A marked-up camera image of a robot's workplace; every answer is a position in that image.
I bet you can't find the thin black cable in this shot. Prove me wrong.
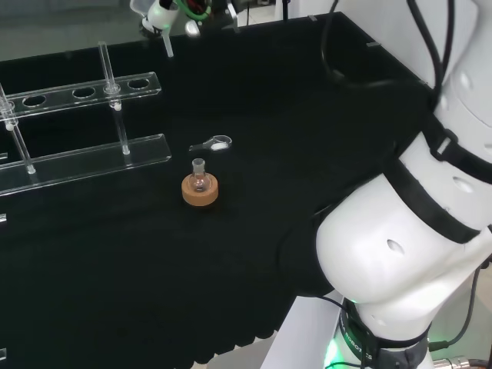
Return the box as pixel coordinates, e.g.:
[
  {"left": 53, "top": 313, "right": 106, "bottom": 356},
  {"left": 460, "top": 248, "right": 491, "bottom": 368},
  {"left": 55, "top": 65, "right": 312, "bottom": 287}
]
[{"left": 429, "top": 264, "right": 482, "bottom": 351}]

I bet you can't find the green cable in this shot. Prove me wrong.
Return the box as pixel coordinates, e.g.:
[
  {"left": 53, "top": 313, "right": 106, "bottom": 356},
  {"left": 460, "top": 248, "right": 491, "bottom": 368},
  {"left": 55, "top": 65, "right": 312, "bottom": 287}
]
[{"left": 177, "top": 0, "right": 211, "bottom": 21}]

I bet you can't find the cork ring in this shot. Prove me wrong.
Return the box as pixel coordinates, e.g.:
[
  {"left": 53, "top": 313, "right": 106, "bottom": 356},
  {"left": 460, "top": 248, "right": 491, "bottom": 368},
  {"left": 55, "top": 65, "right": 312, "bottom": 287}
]
[{"left": 181, "top": 173, "right": 220, "bottom": 208}]

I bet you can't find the clear round-bottom flask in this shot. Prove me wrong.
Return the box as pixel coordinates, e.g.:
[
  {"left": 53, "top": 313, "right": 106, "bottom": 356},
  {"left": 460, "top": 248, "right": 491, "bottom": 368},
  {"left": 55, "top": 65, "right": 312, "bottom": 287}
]
[{"left": 190, "top": 158, "right": 209, "bottom": 194}]

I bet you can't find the black bench cloth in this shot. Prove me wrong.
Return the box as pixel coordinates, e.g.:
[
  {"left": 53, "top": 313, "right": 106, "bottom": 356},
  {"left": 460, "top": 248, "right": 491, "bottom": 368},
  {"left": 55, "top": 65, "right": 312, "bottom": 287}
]
[{"left": 0, "top": 11, "right": 437, "bottom": 366}]

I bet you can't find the thick black cable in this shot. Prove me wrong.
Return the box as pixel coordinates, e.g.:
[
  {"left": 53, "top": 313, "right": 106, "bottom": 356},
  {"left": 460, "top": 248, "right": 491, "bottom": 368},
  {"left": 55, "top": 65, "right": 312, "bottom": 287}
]
[{"left": 321, "top": 0, "right": 397, "bottom": 90}]

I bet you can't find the glass weighing funnel with powder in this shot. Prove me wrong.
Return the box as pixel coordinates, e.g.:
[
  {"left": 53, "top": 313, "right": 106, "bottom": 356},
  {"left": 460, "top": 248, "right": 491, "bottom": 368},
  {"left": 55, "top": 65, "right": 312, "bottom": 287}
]
[{"left": 188, "top": 135, "right": 233, "bottom": 152}]

